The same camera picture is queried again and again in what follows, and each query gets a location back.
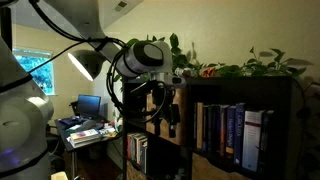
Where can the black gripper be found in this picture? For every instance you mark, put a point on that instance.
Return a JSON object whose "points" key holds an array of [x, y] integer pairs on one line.
{"points": [[162, 98]]}

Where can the woven bamboo drawer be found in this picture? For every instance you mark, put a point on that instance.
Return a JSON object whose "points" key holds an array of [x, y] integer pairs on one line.
{"points": [[181, 133]]}

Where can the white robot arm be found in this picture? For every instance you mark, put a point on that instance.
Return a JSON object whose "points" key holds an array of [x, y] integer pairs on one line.
{"points": [[23, 116]]}

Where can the black cube shelf cabinet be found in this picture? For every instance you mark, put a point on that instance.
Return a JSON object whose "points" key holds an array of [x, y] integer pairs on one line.
{"points": [[206, 90]]}

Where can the tan spine book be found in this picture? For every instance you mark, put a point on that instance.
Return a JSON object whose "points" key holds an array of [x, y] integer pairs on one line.
{"points": [[199, 126]]}

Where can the white spine book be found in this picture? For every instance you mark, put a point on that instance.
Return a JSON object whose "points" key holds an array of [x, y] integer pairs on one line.
{"points": [[139, 150]]}

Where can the black spine book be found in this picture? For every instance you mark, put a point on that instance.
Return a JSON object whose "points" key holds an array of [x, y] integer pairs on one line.
{"points": [[214, 130], [205, 128]]}

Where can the blue grey spine book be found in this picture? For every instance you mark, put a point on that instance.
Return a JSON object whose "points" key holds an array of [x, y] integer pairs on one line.
{"points": [[132, 146]]}

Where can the red spine book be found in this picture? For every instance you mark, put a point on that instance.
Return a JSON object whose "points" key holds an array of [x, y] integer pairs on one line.
{"points": [[128, 145]]}

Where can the dark book orange lettering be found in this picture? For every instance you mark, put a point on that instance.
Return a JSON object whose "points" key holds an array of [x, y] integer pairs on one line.
{"points": [[223, 131]]}

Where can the glossy magazine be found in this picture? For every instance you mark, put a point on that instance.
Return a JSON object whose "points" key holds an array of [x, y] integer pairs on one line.
{"points": [[108, 131]]}

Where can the small woven bamboo bin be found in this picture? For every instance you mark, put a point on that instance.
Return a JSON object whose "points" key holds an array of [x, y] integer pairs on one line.
{"points": [[135, 173]]}

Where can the blue book yellow band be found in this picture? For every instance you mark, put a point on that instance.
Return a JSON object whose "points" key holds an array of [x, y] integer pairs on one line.
{"points": [[230, 133]]}

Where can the blue circuits textbook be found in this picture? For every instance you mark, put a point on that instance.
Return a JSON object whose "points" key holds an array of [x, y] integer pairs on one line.
{"points": [[239, 133]]}

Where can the computer monitor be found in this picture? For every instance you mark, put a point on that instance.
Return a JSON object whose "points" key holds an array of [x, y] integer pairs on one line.
{"points": [[88, 105]]}

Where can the pale thick book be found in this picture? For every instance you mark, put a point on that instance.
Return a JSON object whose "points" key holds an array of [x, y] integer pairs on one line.
{"points": [[87, 142]]}

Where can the grey keyboard device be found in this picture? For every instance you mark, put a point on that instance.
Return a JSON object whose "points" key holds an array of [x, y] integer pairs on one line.
{"points": [[85, 125]]}

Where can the colourful cover book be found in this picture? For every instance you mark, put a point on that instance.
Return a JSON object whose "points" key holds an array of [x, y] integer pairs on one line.
{"points": [[84, 134]]}

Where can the white book maroon band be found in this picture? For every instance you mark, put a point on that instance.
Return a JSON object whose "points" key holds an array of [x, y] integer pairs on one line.
{"points": [[251, 143]]}

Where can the blue cloth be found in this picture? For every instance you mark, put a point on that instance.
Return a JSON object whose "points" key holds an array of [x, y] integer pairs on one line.
{"points": [[68, 121]]}

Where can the grey desk lamp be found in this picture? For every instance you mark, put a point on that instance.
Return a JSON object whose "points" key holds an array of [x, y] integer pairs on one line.
{"points": [[90, 61]]}

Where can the dark blue spine book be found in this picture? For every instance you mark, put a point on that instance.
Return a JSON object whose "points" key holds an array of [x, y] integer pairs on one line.
{"points": [[265, 143]]}

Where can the dark desk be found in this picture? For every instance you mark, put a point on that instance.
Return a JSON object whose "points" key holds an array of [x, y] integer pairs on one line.
{"points": [[65, 142]]}

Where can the green pothos plant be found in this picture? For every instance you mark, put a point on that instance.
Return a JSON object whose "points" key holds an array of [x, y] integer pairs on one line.
{"points": [[256, 68]]}

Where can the pale cardboard box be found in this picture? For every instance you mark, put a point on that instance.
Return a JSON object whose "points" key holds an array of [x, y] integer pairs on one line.
{"points": [[59, 176]]}

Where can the ceiling air vent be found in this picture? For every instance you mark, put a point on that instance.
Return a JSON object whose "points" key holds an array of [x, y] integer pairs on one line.
{"points": [[120, 6]]}

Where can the window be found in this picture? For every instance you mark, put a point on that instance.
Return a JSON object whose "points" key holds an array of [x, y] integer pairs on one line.
{"points": [[43, 76]]}

